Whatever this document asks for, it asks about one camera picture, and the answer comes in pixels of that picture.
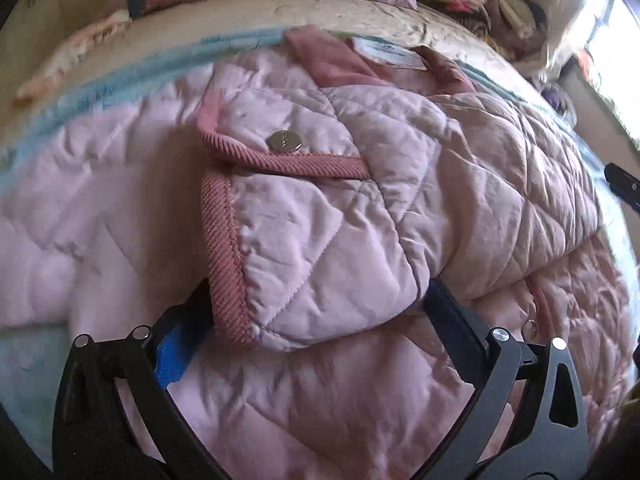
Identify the bag of clothes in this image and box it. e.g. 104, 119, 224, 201
535, 75, 577, 122

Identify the cream curtain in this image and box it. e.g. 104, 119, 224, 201
465, 0, 617, 63

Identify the pink quilted jacket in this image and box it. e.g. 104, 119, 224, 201
0, 25, 635, 480

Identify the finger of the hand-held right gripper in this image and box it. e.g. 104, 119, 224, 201
604, 162, 640, 212

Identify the pink white printed cloth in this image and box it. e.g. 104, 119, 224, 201
15, 10, 135, 105

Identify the window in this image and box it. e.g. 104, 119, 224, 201
575, 0, 640, 153

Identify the light blue printed blanket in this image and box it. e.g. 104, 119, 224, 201
0, 27, 640, 471

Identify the bed with beige sheet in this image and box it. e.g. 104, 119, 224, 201
0, 0, 556, 161

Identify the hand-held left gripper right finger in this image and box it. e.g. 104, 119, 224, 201
415, 277, 590, 480

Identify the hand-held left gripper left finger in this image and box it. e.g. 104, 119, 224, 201
52, 277, 231, 480

